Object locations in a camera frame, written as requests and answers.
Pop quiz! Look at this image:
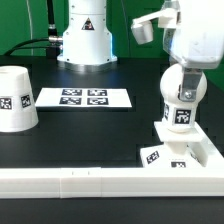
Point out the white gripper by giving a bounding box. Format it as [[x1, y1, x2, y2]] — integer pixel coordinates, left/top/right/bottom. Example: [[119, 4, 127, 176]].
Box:
[[163, 0, 224, 102]]

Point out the white lamp bulb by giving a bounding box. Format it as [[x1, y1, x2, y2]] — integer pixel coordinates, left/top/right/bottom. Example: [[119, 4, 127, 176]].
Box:
[[160, 64, 207, 132]]

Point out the white lamp base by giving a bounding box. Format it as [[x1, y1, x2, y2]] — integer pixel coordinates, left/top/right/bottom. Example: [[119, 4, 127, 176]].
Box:
[[140, 122, 202, 169]]

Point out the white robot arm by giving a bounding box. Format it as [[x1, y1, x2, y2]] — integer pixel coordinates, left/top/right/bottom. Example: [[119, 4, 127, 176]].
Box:
[[58, 0, 224, 102]]

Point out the white lamp shade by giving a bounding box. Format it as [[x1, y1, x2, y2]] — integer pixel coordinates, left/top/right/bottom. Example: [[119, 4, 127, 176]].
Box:
[[0, 66, 38, 132]]

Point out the white marker sheet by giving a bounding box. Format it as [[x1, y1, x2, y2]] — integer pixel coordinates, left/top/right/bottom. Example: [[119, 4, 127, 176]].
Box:
[[36, 88, 132, 108]]

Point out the white L-shaped fence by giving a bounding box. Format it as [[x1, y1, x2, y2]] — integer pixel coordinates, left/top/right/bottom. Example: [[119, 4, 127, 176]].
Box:
[[0, 125, 224, 199]]

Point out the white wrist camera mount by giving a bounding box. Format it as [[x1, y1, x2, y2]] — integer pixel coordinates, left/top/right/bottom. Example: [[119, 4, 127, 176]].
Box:
[[131, 8, 177, 45]]

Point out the black cable connector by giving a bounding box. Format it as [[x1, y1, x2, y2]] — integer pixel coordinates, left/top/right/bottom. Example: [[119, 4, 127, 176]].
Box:
[[46, 0, 62, 59]]

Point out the black cable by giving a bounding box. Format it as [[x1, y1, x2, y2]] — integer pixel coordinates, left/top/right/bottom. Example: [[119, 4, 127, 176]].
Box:
[[3, 37, 54, 57]]

